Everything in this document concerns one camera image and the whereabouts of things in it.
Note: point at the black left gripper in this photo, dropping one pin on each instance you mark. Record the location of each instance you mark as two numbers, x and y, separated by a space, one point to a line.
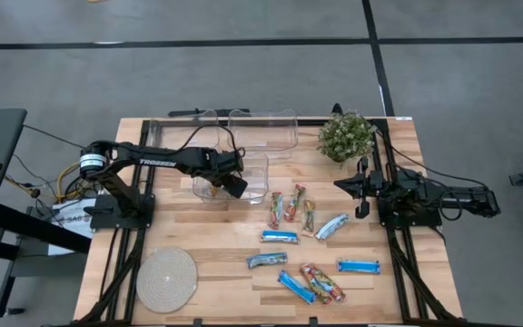
225 161

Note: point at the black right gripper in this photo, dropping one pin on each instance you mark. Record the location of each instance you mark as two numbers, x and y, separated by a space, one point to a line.
370 186

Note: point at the blue silver granola bar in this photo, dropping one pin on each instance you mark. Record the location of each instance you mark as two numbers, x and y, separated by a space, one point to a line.
332 226
267 260

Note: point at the red green granola bar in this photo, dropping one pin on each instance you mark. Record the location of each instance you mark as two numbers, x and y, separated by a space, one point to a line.
332 286
314 286
275 210
294 203

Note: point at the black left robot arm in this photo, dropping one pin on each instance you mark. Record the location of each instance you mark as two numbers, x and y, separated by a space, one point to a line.
152 161

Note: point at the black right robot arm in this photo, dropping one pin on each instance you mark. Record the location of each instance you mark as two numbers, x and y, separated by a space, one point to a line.
447 200

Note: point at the clear plastic bin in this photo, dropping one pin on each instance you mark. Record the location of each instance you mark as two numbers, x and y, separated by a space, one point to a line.
259 181
166 136
270 134

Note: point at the green potted plant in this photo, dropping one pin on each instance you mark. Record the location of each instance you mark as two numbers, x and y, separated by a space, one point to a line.
345 136

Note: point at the round woven beige mat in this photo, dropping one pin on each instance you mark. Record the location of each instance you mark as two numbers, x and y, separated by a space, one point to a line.
166 280

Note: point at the black table edge clamp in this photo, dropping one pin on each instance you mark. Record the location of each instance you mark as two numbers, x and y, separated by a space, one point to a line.
313 321
197 322

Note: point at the white labelled box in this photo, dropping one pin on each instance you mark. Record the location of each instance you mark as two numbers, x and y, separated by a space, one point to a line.
73 215

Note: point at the black desk leg beam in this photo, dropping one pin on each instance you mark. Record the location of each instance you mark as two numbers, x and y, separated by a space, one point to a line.
39 227

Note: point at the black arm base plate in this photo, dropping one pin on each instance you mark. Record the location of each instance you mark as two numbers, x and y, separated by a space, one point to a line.
107 222
425 220

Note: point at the black aluminium table frame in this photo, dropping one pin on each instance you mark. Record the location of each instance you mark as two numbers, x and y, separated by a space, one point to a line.
146 122

